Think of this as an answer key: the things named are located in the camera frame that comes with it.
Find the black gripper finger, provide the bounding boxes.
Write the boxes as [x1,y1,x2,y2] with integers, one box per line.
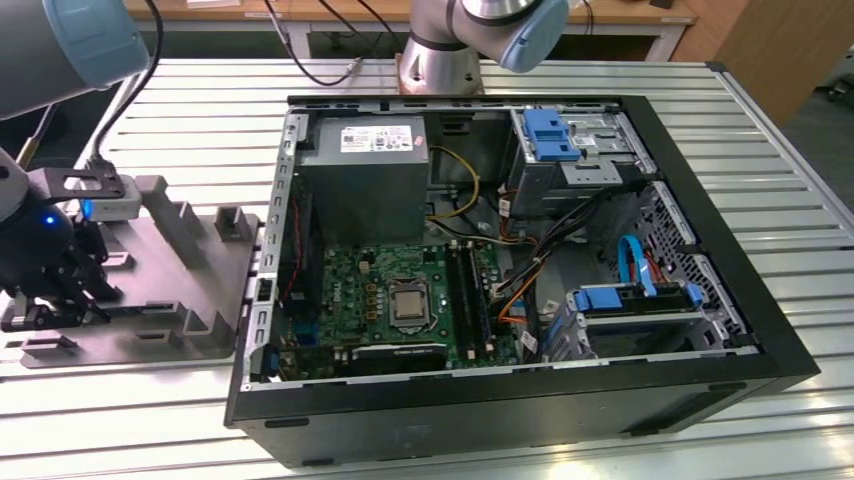
[0,290,46,335]
[40,222,126,322]

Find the black RAM slot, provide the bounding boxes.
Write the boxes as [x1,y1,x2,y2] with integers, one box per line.
[459,241,487,353]
[443,241,468,353]

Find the RAM slot white latches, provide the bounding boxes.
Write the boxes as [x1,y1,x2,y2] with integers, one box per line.
[451,241,477,353]

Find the grey parts rack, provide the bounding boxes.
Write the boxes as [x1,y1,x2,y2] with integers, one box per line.
[17,173,266,370]

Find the green motherboard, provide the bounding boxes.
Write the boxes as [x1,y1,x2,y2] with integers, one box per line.
[276,242,528,374]

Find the grey power supply unit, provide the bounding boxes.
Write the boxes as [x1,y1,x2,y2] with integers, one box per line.
[292,114,433,247]

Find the silver CPU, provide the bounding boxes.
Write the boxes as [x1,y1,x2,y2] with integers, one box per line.
[389,290,429,321]

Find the black graphics card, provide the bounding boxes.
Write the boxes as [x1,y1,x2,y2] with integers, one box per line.
[262,342,449,384]

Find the black PC case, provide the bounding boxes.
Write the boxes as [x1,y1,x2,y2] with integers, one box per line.
[222,93,821,471]

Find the empty blue disk carrier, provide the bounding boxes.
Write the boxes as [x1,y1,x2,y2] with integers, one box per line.
[537,304,572,362]

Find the blue disk carrier with disk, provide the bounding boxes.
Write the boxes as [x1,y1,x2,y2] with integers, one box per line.
[571,281,703,316]

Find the grey metal drive cage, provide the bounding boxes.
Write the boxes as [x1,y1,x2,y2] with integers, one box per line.
[507,106,660,217]

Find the wooden desk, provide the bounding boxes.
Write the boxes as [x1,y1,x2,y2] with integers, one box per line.
[129,0,699,61]

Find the wooden cabinet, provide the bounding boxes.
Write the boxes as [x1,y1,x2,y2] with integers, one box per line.
[709,0,854,129]

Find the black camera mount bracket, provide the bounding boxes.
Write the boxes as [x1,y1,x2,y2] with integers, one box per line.
[25,167,129,201]

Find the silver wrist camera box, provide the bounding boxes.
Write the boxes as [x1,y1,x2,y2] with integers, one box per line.
[70,187,142,222]

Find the black camera cable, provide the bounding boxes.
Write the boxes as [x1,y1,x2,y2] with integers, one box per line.
[84,0,165,175]

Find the red black twisted wire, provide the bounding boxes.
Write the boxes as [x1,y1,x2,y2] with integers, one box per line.
[289,197,306,296]

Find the black white green wire bundle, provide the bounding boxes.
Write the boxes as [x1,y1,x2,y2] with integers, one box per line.
[423,217,539,249]

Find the black cable silver plug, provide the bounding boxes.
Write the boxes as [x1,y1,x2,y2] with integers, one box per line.
[262,0,366,87]

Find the yellow wire bundle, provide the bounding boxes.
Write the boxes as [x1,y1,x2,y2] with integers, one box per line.
[425,144,483,221]

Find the red wires white labels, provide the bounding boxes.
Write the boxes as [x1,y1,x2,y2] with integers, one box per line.
[492,184,539,246]

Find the thick black cable bundle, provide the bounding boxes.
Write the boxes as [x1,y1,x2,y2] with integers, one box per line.
[491,180,659,301]

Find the blue plastic bay bracket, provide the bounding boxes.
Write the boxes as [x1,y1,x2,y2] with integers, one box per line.
[521,108,579,163]

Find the blue flat data cable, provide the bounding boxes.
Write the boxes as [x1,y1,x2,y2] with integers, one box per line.
[616,233,660,297]

